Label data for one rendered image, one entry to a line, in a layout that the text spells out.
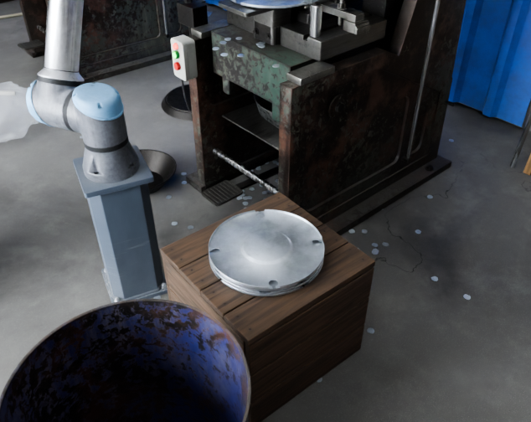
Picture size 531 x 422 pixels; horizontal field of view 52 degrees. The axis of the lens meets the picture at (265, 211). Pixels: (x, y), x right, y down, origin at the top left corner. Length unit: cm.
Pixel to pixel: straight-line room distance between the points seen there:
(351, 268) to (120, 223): 66
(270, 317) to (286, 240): 23
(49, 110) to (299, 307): 81
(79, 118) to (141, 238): 40
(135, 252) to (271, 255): 49
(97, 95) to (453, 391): 121
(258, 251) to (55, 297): 78
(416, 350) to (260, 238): 59
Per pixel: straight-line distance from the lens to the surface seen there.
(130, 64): 331
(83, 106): 143
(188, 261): 137
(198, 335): 113
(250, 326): 122
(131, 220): 158
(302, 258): 133
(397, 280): 185
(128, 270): 170
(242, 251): 134
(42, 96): 153
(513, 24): 272
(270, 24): 175
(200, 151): 210
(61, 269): 196
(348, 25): 172
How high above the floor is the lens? 128
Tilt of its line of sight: 38 degrees down
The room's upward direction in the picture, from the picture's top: straight up
